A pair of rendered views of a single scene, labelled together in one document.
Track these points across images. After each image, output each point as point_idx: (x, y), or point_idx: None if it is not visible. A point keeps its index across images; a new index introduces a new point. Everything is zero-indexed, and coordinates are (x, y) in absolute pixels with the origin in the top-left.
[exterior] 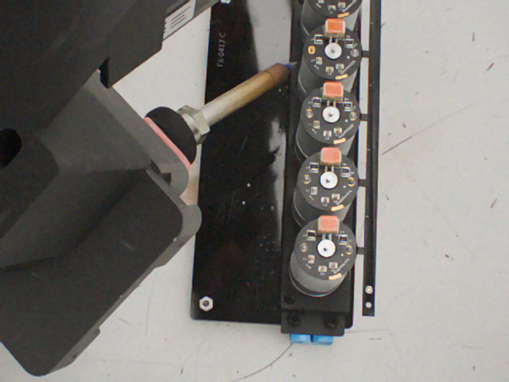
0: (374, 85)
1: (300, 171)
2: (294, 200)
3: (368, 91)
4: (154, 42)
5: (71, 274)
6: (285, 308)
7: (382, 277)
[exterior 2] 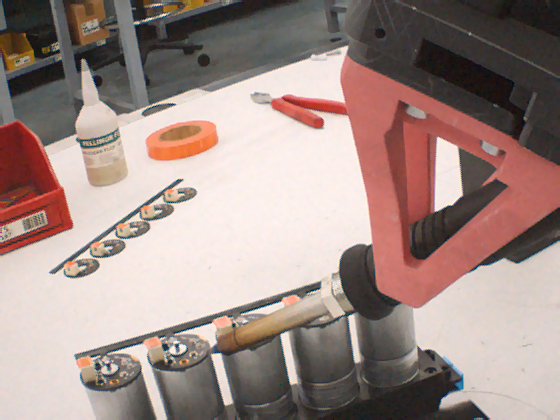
0: (200, 320)
1: (319, 323)
2: (341, 374)
3: (208, 321)
4: None
5: None
6: (441, 369)
7: None
